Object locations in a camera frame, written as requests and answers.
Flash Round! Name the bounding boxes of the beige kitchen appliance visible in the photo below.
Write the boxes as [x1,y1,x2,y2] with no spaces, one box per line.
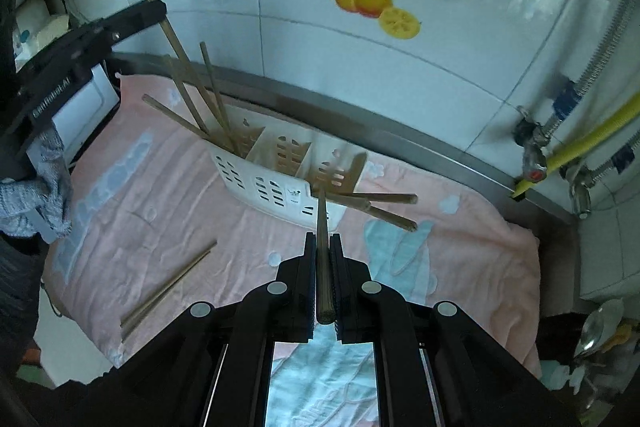
[14,0,71,72]

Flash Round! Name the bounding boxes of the pink printed towel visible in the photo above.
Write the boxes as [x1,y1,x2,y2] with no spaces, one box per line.
[42,74,543,427]

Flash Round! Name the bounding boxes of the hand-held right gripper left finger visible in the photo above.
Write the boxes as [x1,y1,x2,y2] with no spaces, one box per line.
[100,232,317,427]

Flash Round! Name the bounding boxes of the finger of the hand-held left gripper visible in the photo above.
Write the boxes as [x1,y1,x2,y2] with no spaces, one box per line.
[70,0,168,54]

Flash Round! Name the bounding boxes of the metal ladle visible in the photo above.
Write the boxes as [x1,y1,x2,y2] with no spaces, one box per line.
[572,298,626,360]

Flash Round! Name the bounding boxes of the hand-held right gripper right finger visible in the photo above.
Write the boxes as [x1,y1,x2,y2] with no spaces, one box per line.
[332,233,566,427]

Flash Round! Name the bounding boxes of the yellow gas hose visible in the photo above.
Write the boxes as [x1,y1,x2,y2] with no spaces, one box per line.
[510,93,640,202]

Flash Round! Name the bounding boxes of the metal gas valve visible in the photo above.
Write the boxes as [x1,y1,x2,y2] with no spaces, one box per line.
[515,106,552,182]
[562,167,598,220]

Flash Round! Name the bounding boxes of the white boxy kitchen appliance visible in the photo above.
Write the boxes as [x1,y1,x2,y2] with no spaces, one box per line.
[50,63,122,165]

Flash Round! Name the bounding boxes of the white house-shaped chopstick holder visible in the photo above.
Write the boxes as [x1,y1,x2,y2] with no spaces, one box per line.
[209,117,368,230]

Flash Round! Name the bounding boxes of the steel flexible hose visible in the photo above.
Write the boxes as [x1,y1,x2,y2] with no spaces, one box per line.
[547,0,633,125]

